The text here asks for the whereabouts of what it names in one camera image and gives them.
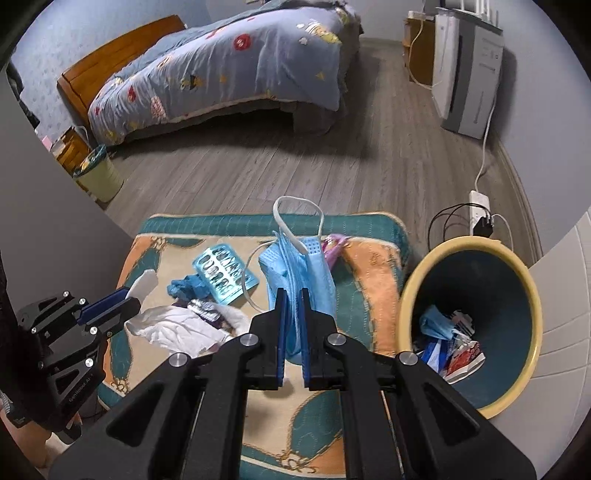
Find looped white cable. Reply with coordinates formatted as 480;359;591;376
406;18;435;88

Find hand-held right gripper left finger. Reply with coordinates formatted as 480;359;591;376
48;287;289;480

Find blue printed duvet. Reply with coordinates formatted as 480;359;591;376
88;0;361;144

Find white router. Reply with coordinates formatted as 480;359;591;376
436;0;492;14

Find shiny blue wrapper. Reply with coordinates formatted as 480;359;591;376
413;339;444;370

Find yellow rimmed blue bin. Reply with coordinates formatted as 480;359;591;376
397;235;543;421

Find white power strip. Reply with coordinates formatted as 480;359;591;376
468;190;492;236

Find pink purple wrapper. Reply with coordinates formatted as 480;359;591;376
323;233;354;268

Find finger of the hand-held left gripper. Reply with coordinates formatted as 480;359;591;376
76;286;130;325
92;298;141;341

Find silver foil packet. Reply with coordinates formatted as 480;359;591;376
187;299;223;324

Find white power cable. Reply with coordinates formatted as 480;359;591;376
475;90;498;192

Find blue face mask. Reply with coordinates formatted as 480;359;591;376
418;305;458;342
244;196;338;367

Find wooden cabinet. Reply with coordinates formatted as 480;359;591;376
404;11;437;86

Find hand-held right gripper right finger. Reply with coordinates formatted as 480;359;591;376
298;287;539;480

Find white wardrobe door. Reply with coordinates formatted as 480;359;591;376
526;222;591;480

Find teal orange patterned cushion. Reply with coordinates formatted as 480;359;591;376
99;212;411;480

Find pale green bin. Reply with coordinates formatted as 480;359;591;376
71;144;124;204

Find white crumpled tissue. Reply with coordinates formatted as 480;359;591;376
124;302;252;358

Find blue blister pack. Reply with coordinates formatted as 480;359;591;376
191;244;259;305

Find black cables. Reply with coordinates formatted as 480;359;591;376
428;203;476;250

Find thin white cable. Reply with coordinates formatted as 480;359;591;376
492;213;514;250

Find wooden bed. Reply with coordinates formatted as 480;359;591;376
58;0;363;144

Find red white packet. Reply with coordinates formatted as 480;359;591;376
441;335;486;384

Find crumpled blue glove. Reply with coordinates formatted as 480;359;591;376
166;274;204;301

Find white air purifier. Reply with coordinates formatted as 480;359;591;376
431;7;505;137

